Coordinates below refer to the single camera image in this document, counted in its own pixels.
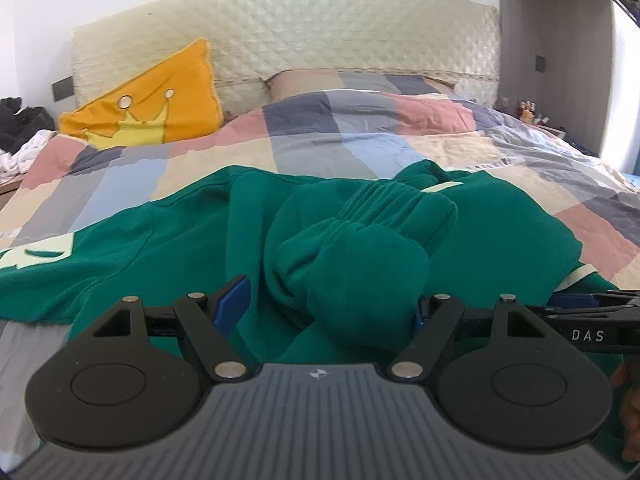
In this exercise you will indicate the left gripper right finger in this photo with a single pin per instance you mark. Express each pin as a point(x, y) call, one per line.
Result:
point(439, 320)

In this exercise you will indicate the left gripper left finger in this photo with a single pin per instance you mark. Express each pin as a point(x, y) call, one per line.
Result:
point(201, 324)

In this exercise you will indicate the green sweatshirt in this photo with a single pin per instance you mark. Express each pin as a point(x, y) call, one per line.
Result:
point(336, 266)

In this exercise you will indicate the white clothes pile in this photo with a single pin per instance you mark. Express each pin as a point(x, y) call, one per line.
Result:
point(16, 165)

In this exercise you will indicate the black clothes pile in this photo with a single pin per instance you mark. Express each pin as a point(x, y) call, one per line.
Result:
point(19, 124)

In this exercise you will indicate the right hand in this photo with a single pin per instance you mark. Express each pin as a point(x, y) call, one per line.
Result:
point(629, 413)

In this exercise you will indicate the blue curtain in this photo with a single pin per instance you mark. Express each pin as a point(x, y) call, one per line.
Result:
point(636, 171)

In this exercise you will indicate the wooden bedside cabinet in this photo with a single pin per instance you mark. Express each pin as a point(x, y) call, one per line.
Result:
point(8, 189)

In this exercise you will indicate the orange crown pillow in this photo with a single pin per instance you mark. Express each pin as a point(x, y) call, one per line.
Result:
point(172, 101)

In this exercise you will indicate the patchwork checkered quilt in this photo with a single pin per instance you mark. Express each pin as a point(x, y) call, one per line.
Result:
point(355, 134)

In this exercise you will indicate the cream quilted headboard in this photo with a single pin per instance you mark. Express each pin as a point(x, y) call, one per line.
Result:
point(456, 41)

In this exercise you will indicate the checkered bed pillow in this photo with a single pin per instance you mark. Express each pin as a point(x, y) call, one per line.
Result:
point(295, 82)

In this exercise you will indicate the dark niche wall switch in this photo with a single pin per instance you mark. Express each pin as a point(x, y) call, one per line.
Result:
point(540, 63)

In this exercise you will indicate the dark wall switch panel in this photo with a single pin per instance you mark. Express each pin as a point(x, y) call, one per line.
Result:
point(63, 89)

